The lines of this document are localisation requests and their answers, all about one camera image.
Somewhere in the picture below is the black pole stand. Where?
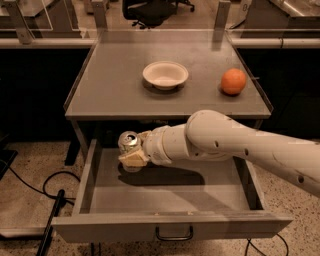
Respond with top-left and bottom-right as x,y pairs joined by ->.
36,189 -> 65,256

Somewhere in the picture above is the orange fruit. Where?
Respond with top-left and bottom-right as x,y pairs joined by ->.
221,68 -> 247,95

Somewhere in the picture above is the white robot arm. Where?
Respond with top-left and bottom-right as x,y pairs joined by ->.
118,110 -> 320,197

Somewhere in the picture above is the black floor cable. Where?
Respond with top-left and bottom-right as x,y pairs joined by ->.
0,159 -> 82,206

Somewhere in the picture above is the black cable bottom right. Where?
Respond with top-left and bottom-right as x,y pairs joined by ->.
243,233 -> 290,256

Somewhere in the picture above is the black drawer handle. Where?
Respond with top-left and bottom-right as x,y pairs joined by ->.
155,226 -> 194,242

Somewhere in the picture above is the silver green 7up can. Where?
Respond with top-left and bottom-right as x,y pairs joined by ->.
118,131 -> 142,172

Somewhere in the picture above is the grey counter cabinet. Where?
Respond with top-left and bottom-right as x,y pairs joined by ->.
65,29 -> 273,153

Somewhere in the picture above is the white paper bowl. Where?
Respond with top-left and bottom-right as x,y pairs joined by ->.
142,61 -> 189,90

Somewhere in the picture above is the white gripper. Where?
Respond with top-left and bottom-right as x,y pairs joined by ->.
118,126 -> 172,167

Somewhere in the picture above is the grey open top drawer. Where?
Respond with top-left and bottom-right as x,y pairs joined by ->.
53,140 -> 292,243

